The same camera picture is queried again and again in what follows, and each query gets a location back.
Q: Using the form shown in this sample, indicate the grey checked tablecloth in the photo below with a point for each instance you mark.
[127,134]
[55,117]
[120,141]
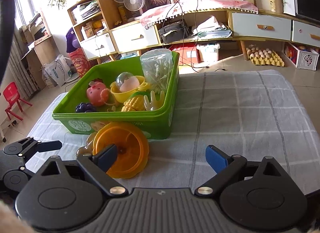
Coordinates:
[254,114]

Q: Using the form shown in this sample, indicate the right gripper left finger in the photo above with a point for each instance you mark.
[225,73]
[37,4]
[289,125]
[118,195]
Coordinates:
[95,168]

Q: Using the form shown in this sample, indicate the translucent yellow hand toy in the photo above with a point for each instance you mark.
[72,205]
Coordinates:
[152,102]

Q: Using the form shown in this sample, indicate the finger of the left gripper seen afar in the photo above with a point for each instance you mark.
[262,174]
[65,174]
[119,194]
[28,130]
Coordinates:
[48,146]

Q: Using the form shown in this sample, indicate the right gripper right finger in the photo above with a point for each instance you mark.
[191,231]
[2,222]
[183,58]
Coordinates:
[227,170]

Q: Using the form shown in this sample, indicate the green plastic storage bin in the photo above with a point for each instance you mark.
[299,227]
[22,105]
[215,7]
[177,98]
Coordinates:
[155,124]

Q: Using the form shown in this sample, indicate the orange round plastic lid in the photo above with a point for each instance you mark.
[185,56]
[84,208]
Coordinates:
[132,148]

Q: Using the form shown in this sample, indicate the yellow toy corn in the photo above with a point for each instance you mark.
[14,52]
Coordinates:
[135,102]

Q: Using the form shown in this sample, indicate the black microwave oven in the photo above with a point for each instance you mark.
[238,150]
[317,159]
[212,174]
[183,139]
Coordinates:
[302,9]

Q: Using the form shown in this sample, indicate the clear cotton swab jar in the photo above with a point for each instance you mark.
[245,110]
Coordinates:
[157,65]

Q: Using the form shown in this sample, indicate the pink rubber chicken toy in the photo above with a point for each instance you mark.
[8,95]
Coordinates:
[98,94]

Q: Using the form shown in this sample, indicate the red cardboard box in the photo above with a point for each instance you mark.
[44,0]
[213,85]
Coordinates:
[189,54]

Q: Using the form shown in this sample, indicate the red plastic child chair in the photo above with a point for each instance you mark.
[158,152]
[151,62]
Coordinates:
[12,96]

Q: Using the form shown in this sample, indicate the yellow egg tray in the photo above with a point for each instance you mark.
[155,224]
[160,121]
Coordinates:
[264,56]

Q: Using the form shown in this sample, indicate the yellow toy pot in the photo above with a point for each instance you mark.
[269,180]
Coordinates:
[121,97]

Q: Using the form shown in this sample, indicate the black bag on shelf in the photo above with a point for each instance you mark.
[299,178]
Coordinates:
[173,32]

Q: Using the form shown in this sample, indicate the purple toy grapes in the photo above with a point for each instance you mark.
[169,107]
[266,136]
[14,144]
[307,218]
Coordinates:
[85,108]

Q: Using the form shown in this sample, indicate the pink lace table runner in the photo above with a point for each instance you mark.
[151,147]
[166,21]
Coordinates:
[162,13]

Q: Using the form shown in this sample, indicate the pink clear capsule ball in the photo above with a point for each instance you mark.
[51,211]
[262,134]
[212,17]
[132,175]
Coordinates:
[126,82]

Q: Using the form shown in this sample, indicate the wooden white tv cabinet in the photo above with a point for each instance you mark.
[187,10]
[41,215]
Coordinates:
[99,36]

